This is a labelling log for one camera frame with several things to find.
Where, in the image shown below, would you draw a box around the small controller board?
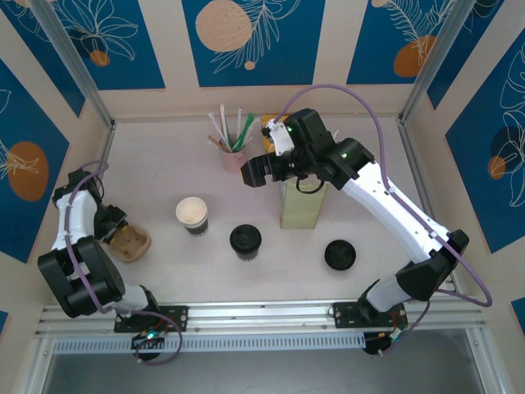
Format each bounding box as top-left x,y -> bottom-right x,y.
130,327 -> 168,350
363,328 -> 407,356

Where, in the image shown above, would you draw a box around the aluminium frame post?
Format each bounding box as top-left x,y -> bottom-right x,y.
399,0 -> 487,124
28,0 -> 116,131

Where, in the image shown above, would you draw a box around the beige pulp cup carrier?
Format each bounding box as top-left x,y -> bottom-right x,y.
107,221 -> 152,263

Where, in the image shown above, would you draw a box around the dark sleeved paper coffee cup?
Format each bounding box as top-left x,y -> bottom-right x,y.
175,196 -> 209,238
235,245 -> 260,263

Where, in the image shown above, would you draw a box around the pink straw holder cup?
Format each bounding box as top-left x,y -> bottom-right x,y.
221,143 -> 250,174

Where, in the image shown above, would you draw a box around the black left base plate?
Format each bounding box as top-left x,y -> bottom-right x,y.
113,304 -> 190,333

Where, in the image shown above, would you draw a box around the white slotted cable duct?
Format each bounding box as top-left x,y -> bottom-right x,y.
52,331 -> 366,354

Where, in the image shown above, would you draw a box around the floral paper bag white handles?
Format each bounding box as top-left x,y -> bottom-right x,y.
278,129 -> 342,230

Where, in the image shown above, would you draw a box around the yellow napkin stack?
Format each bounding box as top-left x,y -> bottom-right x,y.
261,113 -> 288,153

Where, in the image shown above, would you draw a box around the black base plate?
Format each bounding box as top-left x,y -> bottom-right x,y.
113,304 -> 190,333
332,300 -> 408,329

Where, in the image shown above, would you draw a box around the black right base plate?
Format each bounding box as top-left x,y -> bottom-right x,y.
332,300 -> 408,329

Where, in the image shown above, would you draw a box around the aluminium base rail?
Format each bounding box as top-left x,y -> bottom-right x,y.
34,294 -> 489,336

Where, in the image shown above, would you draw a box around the wide green wrapped straw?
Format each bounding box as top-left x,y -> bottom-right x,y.
231,112 -> 256,152

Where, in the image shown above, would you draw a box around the black plastic cup lid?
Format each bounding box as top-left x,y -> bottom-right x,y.
229,223 -> 263,252
323,240 -> 357,272

